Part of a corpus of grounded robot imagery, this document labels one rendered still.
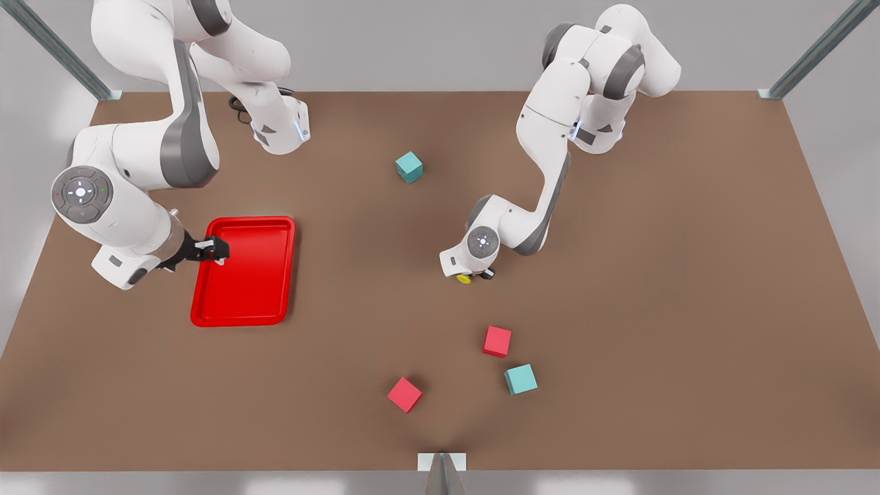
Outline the red rectangular tray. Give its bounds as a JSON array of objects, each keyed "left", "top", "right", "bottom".
[{"left": 190, "top": 216, "right": 297, "bottom": 328}]

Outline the silver frame post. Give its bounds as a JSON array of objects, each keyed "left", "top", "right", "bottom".
[
  {"left": 758, "top": 0, "right": 880, "bottom": 101},
  {"left": 418, "top": 452, "right": 468, "bottom": 495},
  {"left": 0, "top": 0, "right": 124, "bottom": 102}
]

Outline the black cable loop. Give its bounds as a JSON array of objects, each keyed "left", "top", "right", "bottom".
[{"left": 228, "top": 87, "right": 296, "bottom": 126}]

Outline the red cube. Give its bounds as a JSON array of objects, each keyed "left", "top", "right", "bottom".
[
  {"left": 482, "top": 325, "right": 513, "bottom": 359},
  {"left": 387, "top": 376, "right": 423, "bottom": 414}
]

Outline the teal cube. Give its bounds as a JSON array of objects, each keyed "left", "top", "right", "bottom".
[
  {"left": 504, "top": 364, "right": 538, "bottom": 396},
  {"left": 395, "top": 151, "right": 424, "bottom": 184}
]

